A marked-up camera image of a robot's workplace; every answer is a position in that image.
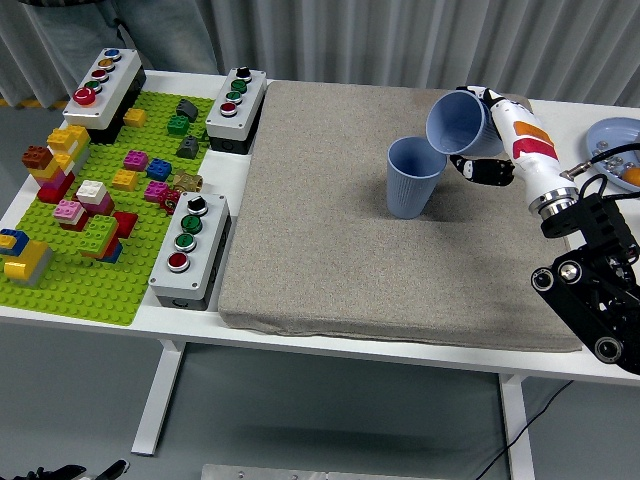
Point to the white table leg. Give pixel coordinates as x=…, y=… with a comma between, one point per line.
x=517, y=430
x=157, y=400

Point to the four-button control box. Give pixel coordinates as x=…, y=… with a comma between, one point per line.
x=200, y=265
x=245, y=105

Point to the green brick baseplate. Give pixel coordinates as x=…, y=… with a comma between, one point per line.
x=85, y=290

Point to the multicolour brick tower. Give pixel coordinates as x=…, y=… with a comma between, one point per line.
x=52, y=172

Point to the blue plate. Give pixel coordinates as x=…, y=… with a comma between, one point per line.
x=612, y=131

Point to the blue toy brick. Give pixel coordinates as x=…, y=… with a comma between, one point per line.
x=159, y=169

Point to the magenta toy brick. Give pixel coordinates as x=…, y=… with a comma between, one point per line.
x=135, y=160
x=156, y=191

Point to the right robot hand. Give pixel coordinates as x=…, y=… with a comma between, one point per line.
x=530, y=150

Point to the blue yellow grey brick stack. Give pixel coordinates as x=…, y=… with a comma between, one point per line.
x=27, y=260

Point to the person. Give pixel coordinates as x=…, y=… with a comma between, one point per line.
x=170, y=35

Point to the yellow toy brick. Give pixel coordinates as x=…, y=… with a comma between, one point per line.
x=125, y=180
x=135, y=117

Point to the five-button control box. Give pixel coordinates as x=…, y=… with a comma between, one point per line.
x=107, y=95

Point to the grey pleated curtain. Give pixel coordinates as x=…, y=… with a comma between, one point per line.
x=350, y=40

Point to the green topped brick stack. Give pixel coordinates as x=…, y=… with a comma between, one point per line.
x=99, y=237

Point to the red toy brick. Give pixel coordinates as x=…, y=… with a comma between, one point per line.
x=126, y=223

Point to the blue ribbed cup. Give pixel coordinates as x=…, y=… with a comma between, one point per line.
x=410, y=195
x=457, y=122

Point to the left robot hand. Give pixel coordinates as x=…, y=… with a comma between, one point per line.
x=65, y=472

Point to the green toy brick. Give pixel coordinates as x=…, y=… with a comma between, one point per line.
x=177, y=125

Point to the grey-brown mat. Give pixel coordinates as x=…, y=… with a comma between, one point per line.
x=325, y=225

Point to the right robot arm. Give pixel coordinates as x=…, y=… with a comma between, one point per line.
x=595, y=220

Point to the white and pink brick stack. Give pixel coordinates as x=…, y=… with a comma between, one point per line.
x=95, y=197

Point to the grey sloped toy brick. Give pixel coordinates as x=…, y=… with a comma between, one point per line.
x=188, y=147
x=187, y=109

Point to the small orange object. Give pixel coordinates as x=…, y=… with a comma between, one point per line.
x=633, y=175

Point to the pink and red brick stack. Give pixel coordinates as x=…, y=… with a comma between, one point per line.
x=70, y=214

